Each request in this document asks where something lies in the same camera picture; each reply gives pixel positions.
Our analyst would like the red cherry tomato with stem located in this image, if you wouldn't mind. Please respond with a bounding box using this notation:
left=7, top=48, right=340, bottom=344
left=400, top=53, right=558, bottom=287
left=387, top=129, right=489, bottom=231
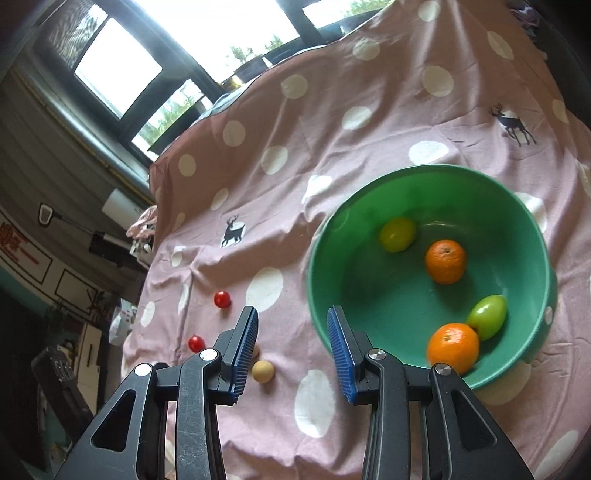
left=187, top=335, right=206, bottom=354

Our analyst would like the tan round longan fruit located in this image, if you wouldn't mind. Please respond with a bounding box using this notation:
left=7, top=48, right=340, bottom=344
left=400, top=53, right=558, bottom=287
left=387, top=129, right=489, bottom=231
left=252, top=360, right=276, bottom=384

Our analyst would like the large orange mandarin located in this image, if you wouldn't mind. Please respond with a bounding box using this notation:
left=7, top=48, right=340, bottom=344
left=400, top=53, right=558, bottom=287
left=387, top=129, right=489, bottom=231
left=427, top=323, right=480, bottom=375

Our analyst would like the green plastic bowl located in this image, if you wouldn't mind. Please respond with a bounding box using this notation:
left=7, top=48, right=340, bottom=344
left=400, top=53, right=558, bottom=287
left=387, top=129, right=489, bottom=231
left=307, top=164, right=557, bottom=389

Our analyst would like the green oval fruit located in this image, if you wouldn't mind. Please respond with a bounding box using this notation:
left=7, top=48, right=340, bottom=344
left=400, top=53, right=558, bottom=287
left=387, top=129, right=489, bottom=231
left=466, top=295, right=507, bottom=341

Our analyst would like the small orange mandarin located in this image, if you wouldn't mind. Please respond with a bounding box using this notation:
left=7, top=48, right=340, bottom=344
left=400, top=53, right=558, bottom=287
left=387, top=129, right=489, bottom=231
left=425, top=239, right=467, bottom=285

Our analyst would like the yellow green small fruit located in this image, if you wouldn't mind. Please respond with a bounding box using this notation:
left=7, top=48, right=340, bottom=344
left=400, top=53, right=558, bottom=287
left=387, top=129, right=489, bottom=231
left=379, top=217, right=417, bottom=253

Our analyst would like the white plastic bag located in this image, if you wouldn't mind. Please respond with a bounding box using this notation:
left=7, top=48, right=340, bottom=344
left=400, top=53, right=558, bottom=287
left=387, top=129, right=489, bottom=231
left=108, top=306, right=137, bottom=347

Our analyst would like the black upright vacuum cleaner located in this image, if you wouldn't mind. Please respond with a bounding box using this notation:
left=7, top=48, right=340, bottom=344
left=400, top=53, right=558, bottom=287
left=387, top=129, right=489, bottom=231
left=37, top=203, right=144, bottom=272

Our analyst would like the pink crumpled cloth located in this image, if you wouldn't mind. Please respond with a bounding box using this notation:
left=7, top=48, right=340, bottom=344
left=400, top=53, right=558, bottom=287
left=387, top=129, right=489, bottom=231
left=126, top=205, right=158, bottom=246

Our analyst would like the pink polka dot tablecloth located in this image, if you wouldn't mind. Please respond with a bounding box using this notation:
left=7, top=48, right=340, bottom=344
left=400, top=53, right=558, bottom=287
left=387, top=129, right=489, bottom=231
left=122, top=1, right=590, bottom=479

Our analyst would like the black planter box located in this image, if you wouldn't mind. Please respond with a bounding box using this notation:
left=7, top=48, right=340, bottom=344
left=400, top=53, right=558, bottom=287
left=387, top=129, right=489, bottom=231
left=235, top=55, right=269, bottom=84

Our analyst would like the black window frame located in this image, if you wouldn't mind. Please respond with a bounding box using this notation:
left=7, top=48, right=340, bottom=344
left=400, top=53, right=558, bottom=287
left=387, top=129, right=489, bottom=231
left=33, top=0, right=386, bottom=163

